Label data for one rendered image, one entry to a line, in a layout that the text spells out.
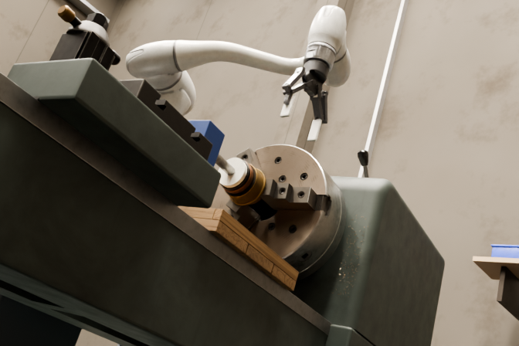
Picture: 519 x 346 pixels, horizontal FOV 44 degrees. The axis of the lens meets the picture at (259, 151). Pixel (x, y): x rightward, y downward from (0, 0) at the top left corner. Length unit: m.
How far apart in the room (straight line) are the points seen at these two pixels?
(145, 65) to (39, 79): 1.26
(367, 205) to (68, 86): 0.96
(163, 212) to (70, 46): 0.36
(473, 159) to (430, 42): 1.41
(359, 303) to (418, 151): 4.14
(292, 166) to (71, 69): 0.82
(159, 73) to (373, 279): 0.97
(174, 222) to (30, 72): 0.31
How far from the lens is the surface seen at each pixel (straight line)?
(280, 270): 1.23
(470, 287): 4.87
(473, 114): 5.54
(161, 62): 2.04
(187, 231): 1.01
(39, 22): 10.57
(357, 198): 1.58
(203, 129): 1.25
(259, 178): 1.40
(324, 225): 1.44
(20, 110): 0.78
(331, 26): 1.93
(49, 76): 0.81
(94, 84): 0.77
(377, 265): 1.56
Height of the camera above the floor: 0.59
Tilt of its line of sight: 23 degrees up
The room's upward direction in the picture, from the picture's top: 18 degrees clockwise
